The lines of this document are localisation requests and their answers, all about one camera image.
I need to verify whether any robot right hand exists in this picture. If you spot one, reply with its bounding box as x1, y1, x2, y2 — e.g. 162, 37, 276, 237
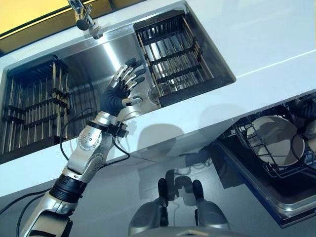
295, 97, 316, 139

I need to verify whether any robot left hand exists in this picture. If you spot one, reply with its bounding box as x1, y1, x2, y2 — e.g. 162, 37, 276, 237
99, 57, 147, 117

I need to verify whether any white ceramic plate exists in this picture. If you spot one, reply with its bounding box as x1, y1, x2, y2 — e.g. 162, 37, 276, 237
246, 115, 306, 166
290, 122, 316, 161

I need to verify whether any stainless dishwasher drawer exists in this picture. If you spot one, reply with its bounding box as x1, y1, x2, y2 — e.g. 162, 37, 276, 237
217, 93, 316, 228

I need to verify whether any stainless steel sink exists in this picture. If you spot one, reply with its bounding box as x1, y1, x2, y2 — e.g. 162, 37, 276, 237
0, 0, 237, 165

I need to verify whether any black sink dish rack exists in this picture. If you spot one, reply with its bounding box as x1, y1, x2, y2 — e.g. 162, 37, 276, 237
134, 13, 215, 107
0, 54, 72, 156

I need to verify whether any chrome gooseneck faucet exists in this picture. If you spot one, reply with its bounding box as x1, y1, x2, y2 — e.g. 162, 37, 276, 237
67, 0, 103, 40

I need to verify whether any white cabinet front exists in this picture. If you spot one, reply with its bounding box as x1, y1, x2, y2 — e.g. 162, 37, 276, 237
0, 134, 247, 237

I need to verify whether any yellow backlit window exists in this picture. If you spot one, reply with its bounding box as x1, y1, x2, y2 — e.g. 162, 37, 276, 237
0, 0, 114, 54

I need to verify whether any robot right leg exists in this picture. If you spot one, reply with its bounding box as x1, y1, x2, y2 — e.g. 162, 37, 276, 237
192, 178, 231, 231

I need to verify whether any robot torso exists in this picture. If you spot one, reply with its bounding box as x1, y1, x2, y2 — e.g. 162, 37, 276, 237
172, 228, 216, 237

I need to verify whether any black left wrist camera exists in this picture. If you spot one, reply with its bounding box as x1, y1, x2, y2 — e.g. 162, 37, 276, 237
108, 120, 129, 138

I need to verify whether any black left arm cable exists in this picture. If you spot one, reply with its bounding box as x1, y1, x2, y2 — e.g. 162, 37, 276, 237
59, 107, 131, 174

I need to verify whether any black wire dishwasher basket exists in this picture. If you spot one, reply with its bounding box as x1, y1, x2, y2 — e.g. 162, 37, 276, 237
233, 98, 316, 179

